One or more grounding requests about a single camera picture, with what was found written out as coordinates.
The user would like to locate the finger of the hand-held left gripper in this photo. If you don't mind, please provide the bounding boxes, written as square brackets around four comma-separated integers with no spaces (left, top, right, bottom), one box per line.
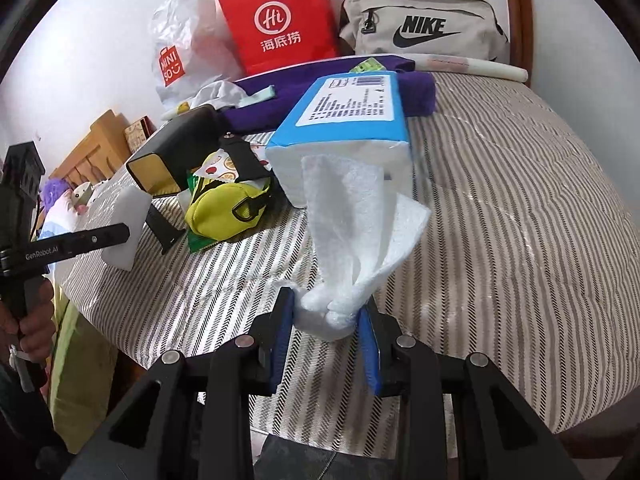
[49,224,131,262]

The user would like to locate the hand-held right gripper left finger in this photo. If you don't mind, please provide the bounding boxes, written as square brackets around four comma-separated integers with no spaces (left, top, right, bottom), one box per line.
[62,287,296,480]

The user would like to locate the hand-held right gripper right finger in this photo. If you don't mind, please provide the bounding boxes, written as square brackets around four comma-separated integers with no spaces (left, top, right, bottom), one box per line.
[355,302,583,480]

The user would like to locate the white sponge block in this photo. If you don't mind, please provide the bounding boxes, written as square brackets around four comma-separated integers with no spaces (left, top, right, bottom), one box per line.
[101,183,153,272]

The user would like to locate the yellow sock with black stripes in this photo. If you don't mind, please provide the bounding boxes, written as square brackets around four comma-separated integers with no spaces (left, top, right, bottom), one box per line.
[184,180,273,240]

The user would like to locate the white tissue sheet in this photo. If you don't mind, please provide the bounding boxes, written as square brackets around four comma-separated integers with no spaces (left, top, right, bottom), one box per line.
[272,152,432,343]

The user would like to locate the blue tissue pack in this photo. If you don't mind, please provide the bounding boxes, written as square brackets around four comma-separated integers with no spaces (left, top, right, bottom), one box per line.
[264,72,412,211]

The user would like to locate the person's left hand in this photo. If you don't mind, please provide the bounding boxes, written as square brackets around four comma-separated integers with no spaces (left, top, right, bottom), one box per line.
[0,280,55,358]

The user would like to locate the purple plush toy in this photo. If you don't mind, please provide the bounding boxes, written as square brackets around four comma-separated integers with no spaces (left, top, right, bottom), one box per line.
[39,180,71,210]

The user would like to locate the white plush toy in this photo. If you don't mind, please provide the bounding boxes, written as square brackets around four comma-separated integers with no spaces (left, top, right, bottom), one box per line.
[67,182,101,211]

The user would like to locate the light blue cloth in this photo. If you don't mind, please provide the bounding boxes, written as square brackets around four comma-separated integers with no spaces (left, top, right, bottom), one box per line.
[39,210,76,261]

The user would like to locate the light wooden furniture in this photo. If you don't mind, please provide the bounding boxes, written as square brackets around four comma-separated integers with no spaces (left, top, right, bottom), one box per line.
[47,109,131,188]

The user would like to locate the small patterned box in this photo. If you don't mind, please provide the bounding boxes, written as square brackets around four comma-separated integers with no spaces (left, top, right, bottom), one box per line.
[124,116,152,153]

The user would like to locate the green packet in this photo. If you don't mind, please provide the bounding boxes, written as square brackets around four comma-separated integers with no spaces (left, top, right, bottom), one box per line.
[186,169,221,253]

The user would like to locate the dark box with gold end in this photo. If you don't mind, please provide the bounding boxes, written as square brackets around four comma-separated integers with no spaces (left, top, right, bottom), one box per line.
[125,105,223,197]

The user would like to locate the yellow-green cloth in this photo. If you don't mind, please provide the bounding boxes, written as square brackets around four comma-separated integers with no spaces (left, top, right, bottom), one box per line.
[47,285,121,456]

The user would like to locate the white cloth with yellow print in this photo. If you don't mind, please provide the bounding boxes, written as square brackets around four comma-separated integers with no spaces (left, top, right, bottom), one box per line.
[160,100,193,122]

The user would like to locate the striped bed cover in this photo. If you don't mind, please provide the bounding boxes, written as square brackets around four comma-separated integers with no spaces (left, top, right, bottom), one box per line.
[52,67,623,448]

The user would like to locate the white plastic bag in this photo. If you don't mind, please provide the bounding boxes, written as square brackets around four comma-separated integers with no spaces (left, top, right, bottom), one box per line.
[150,0,246,108]

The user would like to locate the mint green strip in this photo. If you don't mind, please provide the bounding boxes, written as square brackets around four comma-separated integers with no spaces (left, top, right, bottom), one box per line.
[235,85,276,108]

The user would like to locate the purple towel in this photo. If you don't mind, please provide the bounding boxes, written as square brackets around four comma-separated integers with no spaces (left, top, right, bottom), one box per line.
[220,55,436,135]

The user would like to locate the red paper bag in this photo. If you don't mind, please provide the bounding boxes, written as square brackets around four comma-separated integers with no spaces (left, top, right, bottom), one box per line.
[216,0,341,77]

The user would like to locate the white paper roll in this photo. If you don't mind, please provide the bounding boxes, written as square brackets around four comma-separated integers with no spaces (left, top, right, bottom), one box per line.
[415,52,530,82]

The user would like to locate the beige waist bag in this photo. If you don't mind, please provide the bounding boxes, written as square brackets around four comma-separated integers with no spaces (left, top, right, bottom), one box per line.
[339,0,511,63]

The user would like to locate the brown wooden headboard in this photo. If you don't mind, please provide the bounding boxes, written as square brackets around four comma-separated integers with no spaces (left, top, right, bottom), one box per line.
[500,0,533,73]

